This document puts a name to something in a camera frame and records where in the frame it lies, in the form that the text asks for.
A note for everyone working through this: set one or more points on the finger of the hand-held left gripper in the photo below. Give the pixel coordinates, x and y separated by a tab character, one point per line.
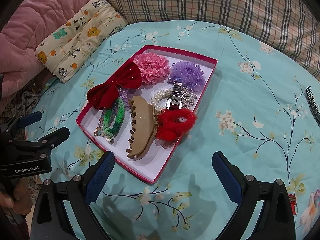
56	135
31	118

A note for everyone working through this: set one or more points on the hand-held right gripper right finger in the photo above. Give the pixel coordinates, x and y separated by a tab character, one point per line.
226	172

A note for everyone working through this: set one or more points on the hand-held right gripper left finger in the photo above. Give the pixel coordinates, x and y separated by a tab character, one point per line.
101	172

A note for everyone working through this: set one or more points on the green braided scrunchie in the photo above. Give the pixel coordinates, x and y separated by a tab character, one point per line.
120	117

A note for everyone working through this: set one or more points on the red cardboard box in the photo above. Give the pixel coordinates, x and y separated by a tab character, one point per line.
160	160

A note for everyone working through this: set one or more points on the tan hair claw clip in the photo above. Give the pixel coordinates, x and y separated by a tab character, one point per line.
142	125

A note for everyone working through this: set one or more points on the red fuzzy scrunchie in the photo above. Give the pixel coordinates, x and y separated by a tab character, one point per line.
175	123

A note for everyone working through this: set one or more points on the lavender scrunchie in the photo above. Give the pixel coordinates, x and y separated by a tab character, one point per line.
123	93

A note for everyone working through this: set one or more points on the crystal crown hair clip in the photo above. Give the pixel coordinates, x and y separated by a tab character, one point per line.
188	95

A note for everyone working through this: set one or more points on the red velvet bow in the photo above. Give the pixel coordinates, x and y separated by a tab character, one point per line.
125	80

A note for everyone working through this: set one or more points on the silver wristwatch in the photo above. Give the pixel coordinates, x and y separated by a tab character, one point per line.
175	95

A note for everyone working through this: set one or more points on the person's left hand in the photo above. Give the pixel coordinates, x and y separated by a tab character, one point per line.
21	192

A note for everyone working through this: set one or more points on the dark patterned cloth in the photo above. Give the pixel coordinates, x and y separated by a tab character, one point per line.
25	100

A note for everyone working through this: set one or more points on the teal floral bedsheet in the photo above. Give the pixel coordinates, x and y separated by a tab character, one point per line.
250	105

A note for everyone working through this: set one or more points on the panda print pillow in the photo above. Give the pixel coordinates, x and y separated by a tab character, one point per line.
80	35

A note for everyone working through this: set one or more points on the pink quilt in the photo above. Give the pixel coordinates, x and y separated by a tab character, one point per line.
37	17

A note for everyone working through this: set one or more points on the purple flower scrunchie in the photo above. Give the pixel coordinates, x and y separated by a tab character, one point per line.
187	75

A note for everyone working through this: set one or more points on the black comb headband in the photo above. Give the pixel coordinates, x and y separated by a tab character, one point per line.
313	105

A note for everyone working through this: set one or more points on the pink flower scrunchie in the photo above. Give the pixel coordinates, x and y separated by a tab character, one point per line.
152	67

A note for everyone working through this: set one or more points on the plaid quilt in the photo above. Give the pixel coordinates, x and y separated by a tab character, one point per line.
225	5

